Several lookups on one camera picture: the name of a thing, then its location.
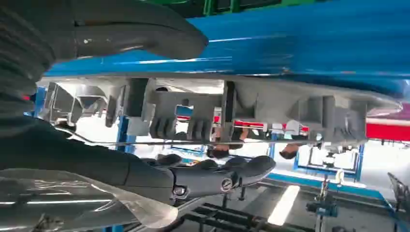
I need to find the green metal frame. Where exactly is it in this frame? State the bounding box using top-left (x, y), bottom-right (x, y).
top-left (141, 0), bottom-right (324, 17)

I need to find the red banner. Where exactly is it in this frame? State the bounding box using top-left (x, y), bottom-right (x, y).
top-left (366, 102), bottom-right (410, 142)

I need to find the blue panel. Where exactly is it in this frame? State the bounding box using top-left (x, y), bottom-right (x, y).
top-left (44, 0), bottom-right (410, 101)

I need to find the blue metal rack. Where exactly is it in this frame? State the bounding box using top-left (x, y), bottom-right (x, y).
top-left (294, 143), bottom-right (366, 176)

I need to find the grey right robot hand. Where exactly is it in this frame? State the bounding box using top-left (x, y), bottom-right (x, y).
top-left (0, 0), bottom-right (277, 205)

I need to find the person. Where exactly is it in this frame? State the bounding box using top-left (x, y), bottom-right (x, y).
top-left (279, 143), bottom-right (304, 160)
top-left (206, 128), bottom-right (251, 160)

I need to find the black metal stand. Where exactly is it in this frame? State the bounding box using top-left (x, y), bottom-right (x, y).
top-left (306, 174), bottom-right (339, 232)

